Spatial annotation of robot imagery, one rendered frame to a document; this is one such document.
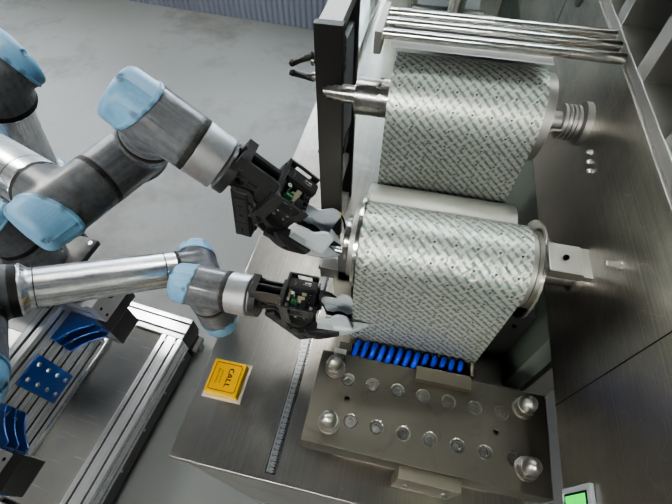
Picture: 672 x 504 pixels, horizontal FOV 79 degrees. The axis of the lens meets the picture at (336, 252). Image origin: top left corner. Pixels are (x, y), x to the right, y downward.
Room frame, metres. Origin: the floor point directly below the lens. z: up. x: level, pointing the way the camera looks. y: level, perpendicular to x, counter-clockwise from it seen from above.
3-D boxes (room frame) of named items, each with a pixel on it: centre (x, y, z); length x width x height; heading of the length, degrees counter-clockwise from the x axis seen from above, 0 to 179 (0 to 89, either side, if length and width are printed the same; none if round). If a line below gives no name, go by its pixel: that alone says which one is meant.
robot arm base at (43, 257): (0.64, 0.83, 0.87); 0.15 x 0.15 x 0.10
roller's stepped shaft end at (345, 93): (0.65, -0.01, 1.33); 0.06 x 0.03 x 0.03; 78
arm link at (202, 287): (0.39, 0.24, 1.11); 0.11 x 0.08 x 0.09; 78
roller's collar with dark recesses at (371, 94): (0.64, -0.07, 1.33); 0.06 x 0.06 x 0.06; 78
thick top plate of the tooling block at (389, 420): (0.18, -0.15, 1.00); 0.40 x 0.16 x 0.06; 78
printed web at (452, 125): (0.49, -0.18, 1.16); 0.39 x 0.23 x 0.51; 168
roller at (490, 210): (0.48, -0.18, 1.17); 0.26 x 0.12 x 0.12; 78
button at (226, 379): (0.28, 0.23, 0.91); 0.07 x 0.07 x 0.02; 78
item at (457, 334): (0.30, -0.14, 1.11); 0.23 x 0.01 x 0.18; 78
